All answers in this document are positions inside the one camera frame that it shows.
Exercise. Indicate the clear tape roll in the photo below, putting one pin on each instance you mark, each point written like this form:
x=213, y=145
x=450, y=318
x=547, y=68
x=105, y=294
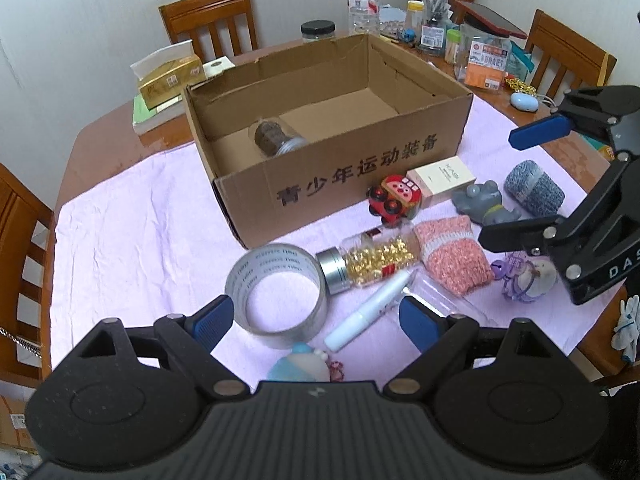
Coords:
x=279, y=295

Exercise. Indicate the left wooden chair back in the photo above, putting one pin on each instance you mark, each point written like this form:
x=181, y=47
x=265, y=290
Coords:
x=188, y=18

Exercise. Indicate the yellow lid bottle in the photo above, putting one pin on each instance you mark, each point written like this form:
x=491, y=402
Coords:
x=414, y=15

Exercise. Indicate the red smartphone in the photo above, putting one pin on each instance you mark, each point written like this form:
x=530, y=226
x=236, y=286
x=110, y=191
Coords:
x=483, y=18

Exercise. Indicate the light blue mouse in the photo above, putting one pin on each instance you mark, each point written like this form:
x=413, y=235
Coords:
x=524, y=102

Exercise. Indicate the clear plastic cup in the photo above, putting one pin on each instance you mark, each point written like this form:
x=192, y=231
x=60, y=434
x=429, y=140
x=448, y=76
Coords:
x=443, y=302

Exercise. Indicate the light blue doll toy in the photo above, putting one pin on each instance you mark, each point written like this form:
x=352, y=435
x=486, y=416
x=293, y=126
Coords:
x=306, y=364

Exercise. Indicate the pink table cloth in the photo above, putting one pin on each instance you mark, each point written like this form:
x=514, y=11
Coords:
x=153, y=241

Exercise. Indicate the clear jar brown contents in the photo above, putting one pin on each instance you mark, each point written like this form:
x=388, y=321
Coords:
x=274, y=136

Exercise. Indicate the right wooden chair back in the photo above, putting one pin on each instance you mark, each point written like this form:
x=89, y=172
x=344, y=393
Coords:
x=565, y=52

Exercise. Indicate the black lid glass jar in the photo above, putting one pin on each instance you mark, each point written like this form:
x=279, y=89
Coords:
x=316, y=30

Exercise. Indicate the beige KASI box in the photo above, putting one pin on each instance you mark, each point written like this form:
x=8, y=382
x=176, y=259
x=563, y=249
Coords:
x=438, y=180

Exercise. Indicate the blue knitted sleeve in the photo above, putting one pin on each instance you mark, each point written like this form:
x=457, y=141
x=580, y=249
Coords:
x=532, y=188

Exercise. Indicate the clear water bottle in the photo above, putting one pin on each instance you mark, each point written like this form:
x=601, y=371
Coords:
x=363, y=16

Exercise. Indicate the gold ornament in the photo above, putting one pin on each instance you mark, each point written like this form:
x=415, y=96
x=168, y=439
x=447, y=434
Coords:
x=519, y=86

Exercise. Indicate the green cap toothpick holder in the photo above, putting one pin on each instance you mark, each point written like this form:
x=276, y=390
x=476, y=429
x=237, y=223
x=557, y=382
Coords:
x=453, y=39

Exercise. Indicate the red toy car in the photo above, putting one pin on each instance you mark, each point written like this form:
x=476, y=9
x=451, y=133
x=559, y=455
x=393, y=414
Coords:
x=395, y=199

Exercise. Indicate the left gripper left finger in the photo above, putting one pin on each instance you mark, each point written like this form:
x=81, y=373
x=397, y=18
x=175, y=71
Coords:
x=127, y=395

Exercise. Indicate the near left wooden chair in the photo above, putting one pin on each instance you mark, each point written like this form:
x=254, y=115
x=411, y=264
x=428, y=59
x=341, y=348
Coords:
x=21, y=212

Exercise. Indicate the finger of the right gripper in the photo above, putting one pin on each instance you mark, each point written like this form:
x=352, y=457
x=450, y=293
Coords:
x=518, y=236
x=542, y=131

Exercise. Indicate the purple keychain toy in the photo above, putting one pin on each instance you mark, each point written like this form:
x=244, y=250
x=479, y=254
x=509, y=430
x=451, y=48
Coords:
x=524, y=279

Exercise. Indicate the white glue tube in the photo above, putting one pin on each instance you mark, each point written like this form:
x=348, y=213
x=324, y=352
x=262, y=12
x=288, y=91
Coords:
x=369, y=312

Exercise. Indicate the jar of gold capsules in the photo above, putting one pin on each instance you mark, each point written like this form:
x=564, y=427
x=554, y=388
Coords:
x=369, y=257

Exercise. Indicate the glass jar with pens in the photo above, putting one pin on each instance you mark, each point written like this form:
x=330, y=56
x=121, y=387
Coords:
x=436, y=21

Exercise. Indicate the gold tissue box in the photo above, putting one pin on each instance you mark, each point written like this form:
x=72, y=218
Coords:
x=163, y=74

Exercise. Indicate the white work glove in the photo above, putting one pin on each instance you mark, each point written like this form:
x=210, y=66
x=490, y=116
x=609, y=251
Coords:
x=626, y=332

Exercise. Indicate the brown cardboard box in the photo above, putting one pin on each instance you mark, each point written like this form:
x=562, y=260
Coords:
x=367, y=108

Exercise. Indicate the pink knitted sleeve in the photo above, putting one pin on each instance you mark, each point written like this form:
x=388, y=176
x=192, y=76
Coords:
x=451, y=254

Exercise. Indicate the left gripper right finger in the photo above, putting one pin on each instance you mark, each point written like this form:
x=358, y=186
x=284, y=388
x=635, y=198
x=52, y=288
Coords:
x=504, y=396

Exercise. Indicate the small blue toy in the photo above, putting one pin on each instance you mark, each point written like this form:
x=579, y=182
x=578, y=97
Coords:
x=407, y=36

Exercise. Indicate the green white book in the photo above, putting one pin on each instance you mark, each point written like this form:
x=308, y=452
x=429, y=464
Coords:
x=146, y=119

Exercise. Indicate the grey hippo toy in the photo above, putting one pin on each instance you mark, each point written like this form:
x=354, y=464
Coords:
x=483, y=204

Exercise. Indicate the clear box orange label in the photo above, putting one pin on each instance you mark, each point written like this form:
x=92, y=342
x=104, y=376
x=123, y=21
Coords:
x=482, y=58

